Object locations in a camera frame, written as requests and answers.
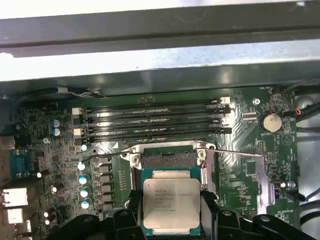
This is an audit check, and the silver coin battery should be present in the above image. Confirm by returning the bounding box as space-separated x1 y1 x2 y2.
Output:
259 110 284 134

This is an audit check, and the blue serial port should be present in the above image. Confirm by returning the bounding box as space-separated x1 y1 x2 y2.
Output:
8 149 35 181

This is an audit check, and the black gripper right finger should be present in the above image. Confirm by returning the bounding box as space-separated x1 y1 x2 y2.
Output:
201 191 316 240

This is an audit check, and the silver CPU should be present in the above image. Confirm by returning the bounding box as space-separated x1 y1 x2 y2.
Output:
141 167 202 237

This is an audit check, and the green motherboard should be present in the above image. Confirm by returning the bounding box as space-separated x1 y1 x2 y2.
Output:
0 86 301 240

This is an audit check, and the black RAM slot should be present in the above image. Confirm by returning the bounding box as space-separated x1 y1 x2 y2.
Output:
83 126 233 146
71 96 231 116
83 104 232 126
73 116 231 138

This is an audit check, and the thin metal locking lever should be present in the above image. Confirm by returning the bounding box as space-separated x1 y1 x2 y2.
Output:
83 148 137 167

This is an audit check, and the metal socket cover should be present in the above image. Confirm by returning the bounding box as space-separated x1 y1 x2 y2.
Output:
199 141 275 204

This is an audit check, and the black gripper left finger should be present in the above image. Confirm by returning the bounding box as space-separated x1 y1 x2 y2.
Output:
47 190 143 240

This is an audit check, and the black open PC case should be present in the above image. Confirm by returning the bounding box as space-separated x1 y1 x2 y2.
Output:
0 0 320 240

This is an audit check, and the CPU socket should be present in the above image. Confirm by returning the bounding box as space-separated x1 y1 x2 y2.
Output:
119 139 217 201

